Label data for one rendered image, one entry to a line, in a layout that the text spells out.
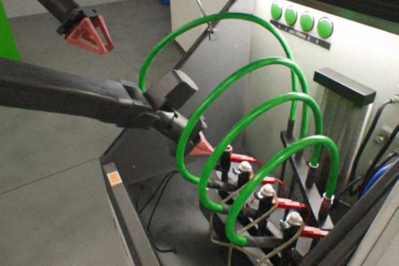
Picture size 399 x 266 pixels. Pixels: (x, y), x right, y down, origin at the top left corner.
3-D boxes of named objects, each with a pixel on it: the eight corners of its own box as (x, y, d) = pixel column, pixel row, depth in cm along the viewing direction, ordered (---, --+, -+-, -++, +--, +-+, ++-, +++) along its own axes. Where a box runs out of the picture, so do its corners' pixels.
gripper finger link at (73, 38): (121, 39, 73) (90, 9, 72) (110, 43, 67) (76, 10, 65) (103, 59, 76) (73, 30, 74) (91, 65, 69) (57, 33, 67)
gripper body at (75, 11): (99, 13, 75) (75, -11, 73) (80, 15, 65) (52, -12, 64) (82, 32, 77) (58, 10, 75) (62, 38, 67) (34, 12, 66)
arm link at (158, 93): (109, 93, 61) (129, 125, 57) (148, 48, 58) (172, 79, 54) (148, 106, 71) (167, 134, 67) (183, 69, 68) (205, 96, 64)
